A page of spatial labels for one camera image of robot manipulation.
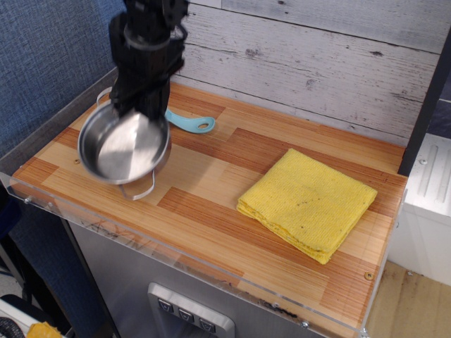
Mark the stainless steel cabinet front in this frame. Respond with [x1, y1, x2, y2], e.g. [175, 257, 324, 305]
[68, 222, 316, 337]

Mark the black right vertical post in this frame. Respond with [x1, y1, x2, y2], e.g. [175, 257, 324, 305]
[397, 0, 451, 177]

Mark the clear acrylic edge guard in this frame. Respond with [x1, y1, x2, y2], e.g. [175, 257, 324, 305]
[1, 174, 367, 337]

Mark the light blue scrub brush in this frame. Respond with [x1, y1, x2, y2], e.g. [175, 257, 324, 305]
[165, 109, 216, 134]

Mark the white appliance at right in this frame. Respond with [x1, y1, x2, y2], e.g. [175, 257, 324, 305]
[388, 134, 450, 285]

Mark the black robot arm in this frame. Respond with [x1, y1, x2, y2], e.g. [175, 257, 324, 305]
[109, 1, 189, 120]

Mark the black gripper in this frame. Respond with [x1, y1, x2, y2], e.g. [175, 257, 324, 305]
[109, 13, 186, 121]

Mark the stainless steel pot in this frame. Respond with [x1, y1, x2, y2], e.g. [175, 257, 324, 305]
[78, 87, 171, 201]

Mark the silver button control panel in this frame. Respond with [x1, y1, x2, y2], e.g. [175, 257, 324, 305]
[147, 282, 235, 337]

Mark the yellow object bottom left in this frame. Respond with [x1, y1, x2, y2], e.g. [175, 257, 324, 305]
[26, 322, 63, 338]

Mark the folded yellow cloth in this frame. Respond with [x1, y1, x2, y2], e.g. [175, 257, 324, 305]
[237, 149, 378, 265]

